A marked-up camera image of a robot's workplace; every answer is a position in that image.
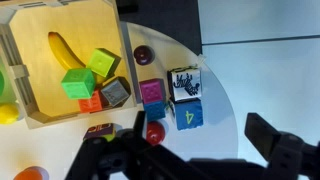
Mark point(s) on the wooden tray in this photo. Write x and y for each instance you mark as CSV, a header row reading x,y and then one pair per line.
x,y
40,83

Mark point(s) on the orange toy fruit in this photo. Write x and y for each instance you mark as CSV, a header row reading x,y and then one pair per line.
x,y
30,174

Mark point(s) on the bright green rubber cube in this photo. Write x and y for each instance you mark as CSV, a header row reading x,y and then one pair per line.
x,y
78,83

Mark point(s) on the multicolour fabric cube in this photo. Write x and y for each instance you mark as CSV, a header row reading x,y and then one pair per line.
x,y
100,130

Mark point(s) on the yellow banana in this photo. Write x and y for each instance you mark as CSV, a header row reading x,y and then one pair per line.
x,y
61,50

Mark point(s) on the dark purple toy plum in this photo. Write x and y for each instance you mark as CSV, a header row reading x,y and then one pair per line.
x,y
143,55

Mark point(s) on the orange rubber cube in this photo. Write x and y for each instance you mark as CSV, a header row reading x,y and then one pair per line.
x,y
90,104

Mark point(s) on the yellow toy lemon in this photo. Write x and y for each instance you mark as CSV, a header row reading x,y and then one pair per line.
x,y
8,113

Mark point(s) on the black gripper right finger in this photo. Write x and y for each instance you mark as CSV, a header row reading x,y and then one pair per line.
x,y
286,150

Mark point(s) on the red toy apple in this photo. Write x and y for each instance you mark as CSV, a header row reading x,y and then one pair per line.
x,y
156,131

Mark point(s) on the black and blue fabric cube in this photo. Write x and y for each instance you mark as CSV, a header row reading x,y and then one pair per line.
x,y
188,115

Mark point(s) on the grey rubber cube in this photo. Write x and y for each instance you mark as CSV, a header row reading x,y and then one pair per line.
x,y
115,91

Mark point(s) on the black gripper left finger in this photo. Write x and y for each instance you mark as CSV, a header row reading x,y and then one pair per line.
x,y
133,156

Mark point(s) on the yellow-green rubber cube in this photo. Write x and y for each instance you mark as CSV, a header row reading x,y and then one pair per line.
x,y
102,61

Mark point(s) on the green plastic bowl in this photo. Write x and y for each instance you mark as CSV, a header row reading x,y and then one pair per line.
x,y
5,83

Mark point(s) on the teal rubber cube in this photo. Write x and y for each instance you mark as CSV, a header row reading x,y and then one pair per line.
x,y
155,110

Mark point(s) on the zebra print fabric cube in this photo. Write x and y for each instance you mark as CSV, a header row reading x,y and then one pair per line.
x,y
185,83

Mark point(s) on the magenta rubber cube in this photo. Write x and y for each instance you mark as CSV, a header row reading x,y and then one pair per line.
x,y
152,90

